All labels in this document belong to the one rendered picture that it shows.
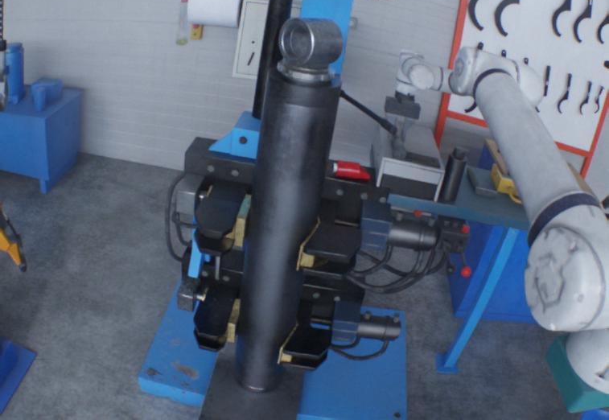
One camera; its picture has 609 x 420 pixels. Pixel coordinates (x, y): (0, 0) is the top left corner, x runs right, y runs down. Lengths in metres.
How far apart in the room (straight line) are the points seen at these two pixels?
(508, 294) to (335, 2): 2.01
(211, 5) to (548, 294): 1.95
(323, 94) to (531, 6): 2.48
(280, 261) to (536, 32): 2.65
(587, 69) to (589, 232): 3.25
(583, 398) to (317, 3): 1.54
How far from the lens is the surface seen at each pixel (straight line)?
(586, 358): 0.90
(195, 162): 1.86
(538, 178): 0.84
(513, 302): 3.14
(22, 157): 3.80
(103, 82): 4.04
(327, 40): 1.42
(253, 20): 2.31
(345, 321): 2.00
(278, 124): 1.46
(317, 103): 1.43
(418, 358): 2.75
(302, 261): 1.60
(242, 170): 1.83
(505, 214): 1.98
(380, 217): 1.74
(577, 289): 0.67
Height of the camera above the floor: 1.89
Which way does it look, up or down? 29 degrees down
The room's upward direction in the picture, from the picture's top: 9 degrees clockwise
